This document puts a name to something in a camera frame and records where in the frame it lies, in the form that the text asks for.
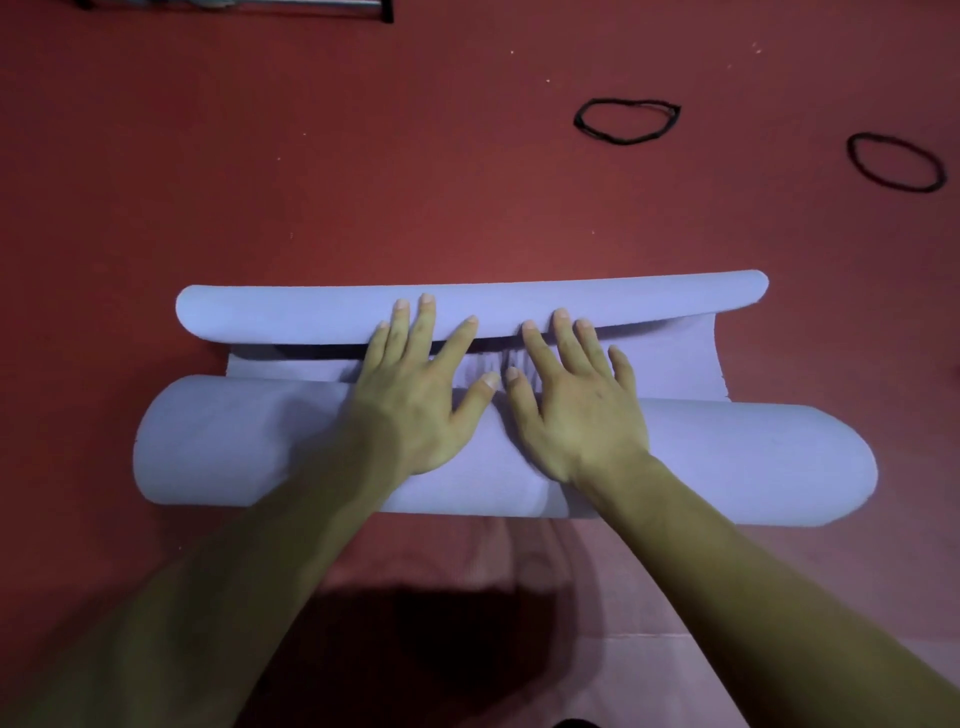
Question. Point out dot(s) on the person's left little finger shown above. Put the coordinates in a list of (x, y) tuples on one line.
[(374, 346)]

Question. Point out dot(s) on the person's left hand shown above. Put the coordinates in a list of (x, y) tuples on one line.
[(409, 409)]

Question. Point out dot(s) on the person's right hand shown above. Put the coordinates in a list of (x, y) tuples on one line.
[(581, 420)]

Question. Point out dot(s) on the black elastic band loop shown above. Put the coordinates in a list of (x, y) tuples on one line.
[(600, 133), (862, 166)]

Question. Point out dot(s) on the person's right little finger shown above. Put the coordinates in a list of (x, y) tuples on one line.
[(624, 369)]

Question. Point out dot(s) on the person's right middle finger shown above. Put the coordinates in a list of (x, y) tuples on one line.
[(569, 340)]

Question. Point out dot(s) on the person's left forearm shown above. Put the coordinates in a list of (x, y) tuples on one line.
[(202, 600)]

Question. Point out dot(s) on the person's left middle finger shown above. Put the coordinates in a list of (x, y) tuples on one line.
[(421, 328)]

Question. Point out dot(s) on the person's left thumb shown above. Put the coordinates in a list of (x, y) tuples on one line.
[(476, 399)]

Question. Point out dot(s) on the person's right thumb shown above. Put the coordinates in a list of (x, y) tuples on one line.
[(522, 401)]

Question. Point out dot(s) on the lilac yoga mat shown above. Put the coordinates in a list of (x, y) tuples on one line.
[(247, 439)]

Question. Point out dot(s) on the person's right forearm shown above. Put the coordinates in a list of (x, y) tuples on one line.
[(757, 600)]

